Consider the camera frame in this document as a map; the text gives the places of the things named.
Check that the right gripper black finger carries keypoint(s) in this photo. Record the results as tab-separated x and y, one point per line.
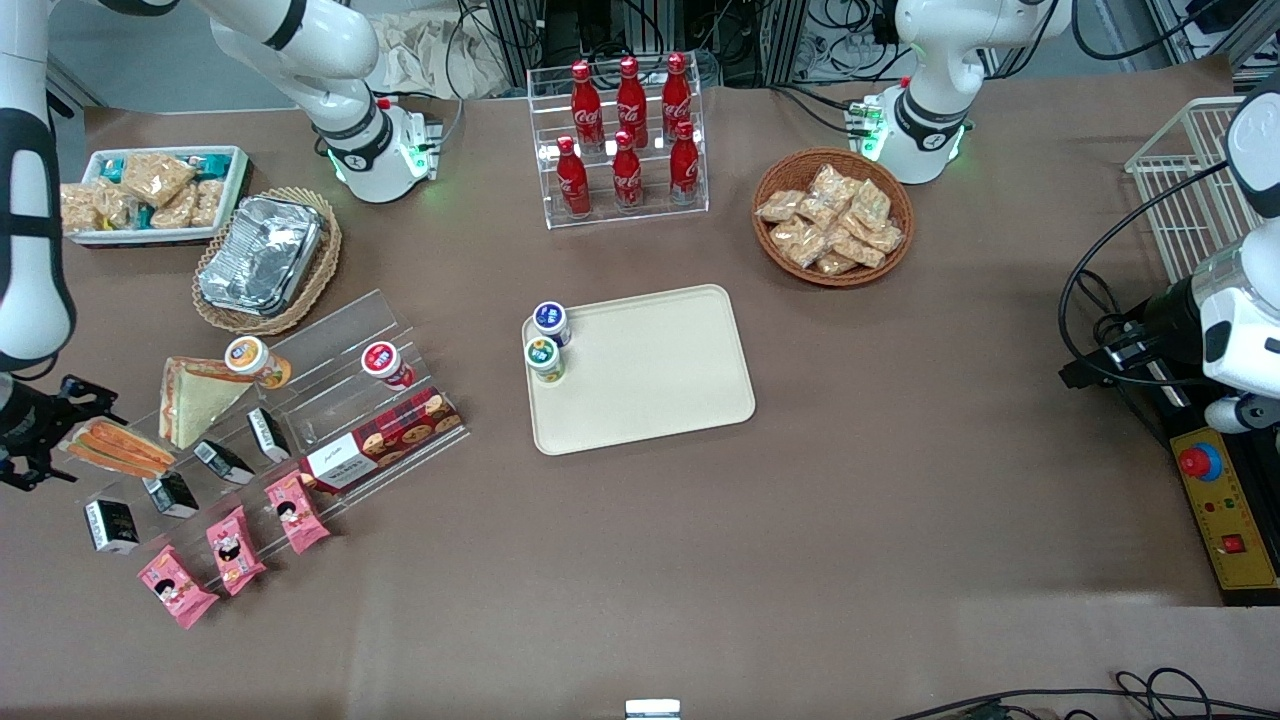
42	472
90	400

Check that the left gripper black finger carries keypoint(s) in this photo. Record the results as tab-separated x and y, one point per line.
1082	375

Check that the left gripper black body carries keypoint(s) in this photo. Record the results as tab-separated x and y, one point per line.
1166	319

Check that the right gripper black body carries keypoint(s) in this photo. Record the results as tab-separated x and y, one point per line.
22	424

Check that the orange filling sandwich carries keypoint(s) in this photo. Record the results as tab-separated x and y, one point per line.
125	450

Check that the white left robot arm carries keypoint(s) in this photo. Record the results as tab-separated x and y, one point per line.
940	60

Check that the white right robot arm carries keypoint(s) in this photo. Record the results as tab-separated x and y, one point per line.
30	250

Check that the white bread wrapped sandwich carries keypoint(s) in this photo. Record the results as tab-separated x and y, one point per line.
195	400

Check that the beige plastic tray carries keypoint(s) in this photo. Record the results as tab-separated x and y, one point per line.
650	370

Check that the black device with metal bar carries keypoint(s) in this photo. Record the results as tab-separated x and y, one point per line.
1165	405

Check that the small black box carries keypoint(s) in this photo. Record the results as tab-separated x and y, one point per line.
170	494
268	434
112	526
224	462

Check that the orange lid cup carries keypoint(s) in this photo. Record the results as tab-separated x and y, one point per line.
247	356

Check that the pink snack packet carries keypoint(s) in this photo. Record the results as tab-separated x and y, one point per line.
175	588
296	512
235	550

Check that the clear bag brown snack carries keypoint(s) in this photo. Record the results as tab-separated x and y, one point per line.
208	203
175	212
118	206
82	210
157	178

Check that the teal snack packet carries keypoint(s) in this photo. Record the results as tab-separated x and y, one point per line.
214	164
144	217
112	170

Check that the yellow emergency stop control box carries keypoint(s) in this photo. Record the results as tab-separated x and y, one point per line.
1235	500

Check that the aluminium foil container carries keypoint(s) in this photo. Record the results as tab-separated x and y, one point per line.
260	255

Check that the clear bag fried snack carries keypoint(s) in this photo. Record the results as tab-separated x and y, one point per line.
833	185
871	205
800	243
885	238
818	213
836	264
858	250
780	206

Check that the white rectangular bin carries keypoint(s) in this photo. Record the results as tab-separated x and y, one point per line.
235	190

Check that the clear acrylic stepped shelf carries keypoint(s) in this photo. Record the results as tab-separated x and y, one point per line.
340	340

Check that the oval wicker basket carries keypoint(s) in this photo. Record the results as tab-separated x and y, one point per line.
325	260

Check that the red lid cup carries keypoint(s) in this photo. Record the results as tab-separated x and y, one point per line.
382	360

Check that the red plaid cookie box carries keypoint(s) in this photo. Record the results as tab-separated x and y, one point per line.
385	440

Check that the grey metal bar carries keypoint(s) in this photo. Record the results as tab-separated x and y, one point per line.
75	88

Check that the round brown wicker basket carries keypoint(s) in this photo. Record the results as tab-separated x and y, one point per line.
775	250

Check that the red cola bottle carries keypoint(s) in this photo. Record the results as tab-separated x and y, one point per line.
685	167
677	98
627	175
586	108
631	102
573	182

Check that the green lid cup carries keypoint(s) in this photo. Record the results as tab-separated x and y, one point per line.
543	355

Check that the clear acrylic bottle rack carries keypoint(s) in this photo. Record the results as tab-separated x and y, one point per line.
655	212

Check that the blue lid cup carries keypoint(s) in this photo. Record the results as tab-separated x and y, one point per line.
550	320

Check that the beige cloth bag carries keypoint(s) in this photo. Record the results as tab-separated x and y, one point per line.
430	60

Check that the small white block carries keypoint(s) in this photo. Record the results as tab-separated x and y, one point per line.
652	710

